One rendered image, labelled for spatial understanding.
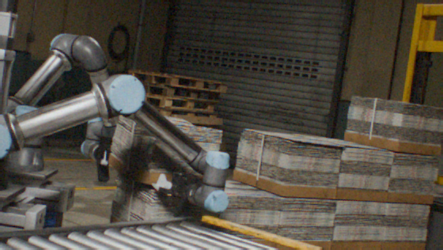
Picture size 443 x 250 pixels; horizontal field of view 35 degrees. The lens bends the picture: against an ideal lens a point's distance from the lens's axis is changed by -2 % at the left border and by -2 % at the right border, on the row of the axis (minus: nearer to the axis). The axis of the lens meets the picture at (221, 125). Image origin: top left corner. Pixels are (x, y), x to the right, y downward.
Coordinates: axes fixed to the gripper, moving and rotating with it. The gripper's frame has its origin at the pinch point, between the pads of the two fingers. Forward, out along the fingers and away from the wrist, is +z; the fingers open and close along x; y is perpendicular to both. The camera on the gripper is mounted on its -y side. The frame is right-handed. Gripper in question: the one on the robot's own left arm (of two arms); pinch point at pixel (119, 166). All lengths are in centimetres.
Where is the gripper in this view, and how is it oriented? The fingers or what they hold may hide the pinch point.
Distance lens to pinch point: 293.6
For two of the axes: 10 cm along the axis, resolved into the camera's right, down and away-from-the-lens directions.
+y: 1.5, -9.9, -0.5
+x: 8.3, 1.0, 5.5
